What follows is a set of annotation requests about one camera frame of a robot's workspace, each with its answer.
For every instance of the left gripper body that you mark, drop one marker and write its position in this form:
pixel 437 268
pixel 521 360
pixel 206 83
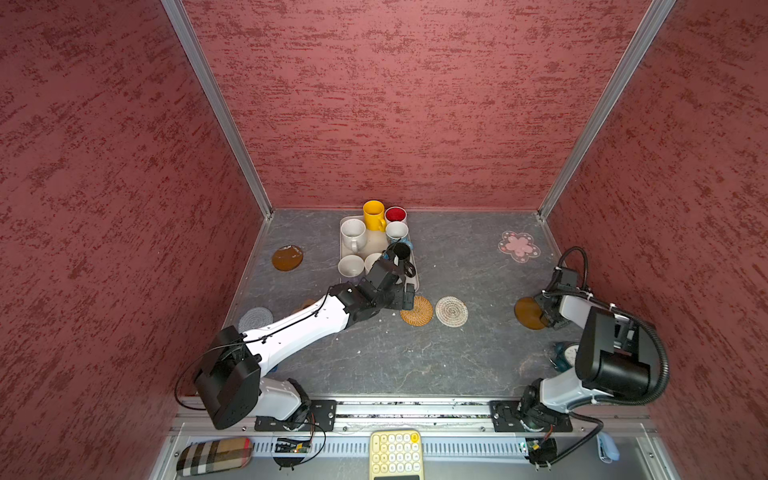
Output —
pixel 393 299

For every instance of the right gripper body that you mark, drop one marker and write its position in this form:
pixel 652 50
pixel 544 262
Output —
pixel 555 319

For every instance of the brown wooden coaster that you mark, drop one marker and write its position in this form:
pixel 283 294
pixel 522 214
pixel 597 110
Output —
pixel 529 314

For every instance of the woven rattan coaster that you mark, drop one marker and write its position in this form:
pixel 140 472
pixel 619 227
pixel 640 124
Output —
pixel 421 313

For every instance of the pink flower coaster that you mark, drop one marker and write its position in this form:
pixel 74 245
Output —
pixel 520 247

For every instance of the white braided coaster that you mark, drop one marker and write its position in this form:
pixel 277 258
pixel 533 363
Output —
pixel 451 312

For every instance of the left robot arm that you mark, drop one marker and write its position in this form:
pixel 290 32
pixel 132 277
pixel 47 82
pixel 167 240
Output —
pixel 231 378

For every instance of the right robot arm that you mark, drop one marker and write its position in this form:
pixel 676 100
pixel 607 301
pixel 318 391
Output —
pixel 620 359

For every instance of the brown glossy coaster left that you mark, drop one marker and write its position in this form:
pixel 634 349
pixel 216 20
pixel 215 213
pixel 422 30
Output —
pixel 287 258

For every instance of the grey round coaster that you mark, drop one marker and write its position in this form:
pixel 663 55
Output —
pixel 255 318

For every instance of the white mug front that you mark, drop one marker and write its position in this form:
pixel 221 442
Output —
pixel 370 260

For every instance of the white mug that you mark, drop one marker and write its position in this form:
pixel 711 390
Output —
pixel 353 234
pixel 370 260

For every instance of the lavender mug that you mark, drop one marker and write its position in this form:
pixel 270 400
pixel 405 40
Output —
pixel 351 268

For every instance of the black mug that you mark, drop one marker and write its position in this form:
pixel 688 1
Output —
pixel 400 253

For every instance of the beige serving tray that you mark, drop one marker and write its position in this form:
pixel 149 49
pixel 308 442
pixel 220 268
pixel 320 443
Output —
pixel 376 243

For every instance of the blue floral mug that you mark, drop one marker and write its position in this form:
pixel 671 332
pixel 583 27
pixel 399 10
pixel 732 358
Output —
pixel 398 232

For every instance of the teal alarm clock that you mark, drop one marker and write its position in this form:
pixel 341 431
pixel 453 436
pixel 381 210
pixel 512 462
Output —
pixel 564 356

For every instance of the white mug rear left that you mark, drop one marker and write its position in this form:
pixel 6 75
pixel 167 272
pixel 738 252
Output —
pixel 353 234

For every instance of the red interior mug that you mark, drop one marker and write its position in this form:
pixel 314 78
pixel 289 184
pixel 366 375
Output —
pixel 395 214

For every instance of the yellow mug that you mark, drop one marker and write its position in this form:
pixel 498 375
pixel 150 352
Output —
pixel 374 215

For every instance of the light blue small device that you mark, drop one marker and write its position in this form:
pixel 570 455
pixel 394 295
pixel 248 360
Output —
pixel 607 449

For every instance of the yellow keypad calculator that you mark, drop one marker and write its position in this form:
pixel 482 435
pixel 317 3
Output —
pixel 396 454

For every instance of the plaid glasses case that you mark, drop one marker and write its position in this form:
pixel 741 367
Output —
pixel 214 456

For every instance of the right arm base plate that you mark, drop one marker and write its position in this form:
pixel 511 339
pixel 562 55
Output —
pixel 508 416

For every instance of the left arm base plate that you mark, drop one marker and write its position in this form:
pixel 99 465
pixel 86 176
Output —
pixel 314 415

